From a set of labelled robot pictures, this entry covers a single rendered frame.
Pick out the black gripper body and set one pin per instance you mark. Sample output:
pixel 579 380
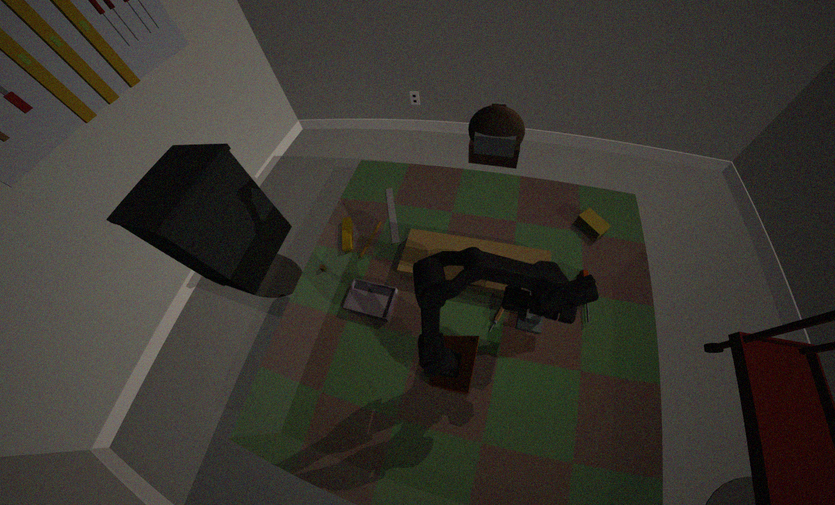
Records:
pixel 513 300

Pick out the grey flat bar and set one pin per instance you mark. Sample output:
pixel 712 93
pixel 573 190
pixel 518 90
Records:
pixel 392 216

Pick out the tan wooden floor panel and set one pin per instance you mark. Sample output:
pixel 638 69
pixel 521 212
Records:
pixel 421 244

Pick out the yellow rectangular bar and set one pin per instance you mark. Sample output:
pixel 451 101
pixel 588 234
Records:
pixel 346 233

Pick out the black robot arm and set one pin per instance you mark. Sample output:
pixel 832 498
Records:
pixel 544 278

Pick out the yellow box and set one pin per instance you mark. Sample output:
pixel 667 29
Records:
pixel 593 223

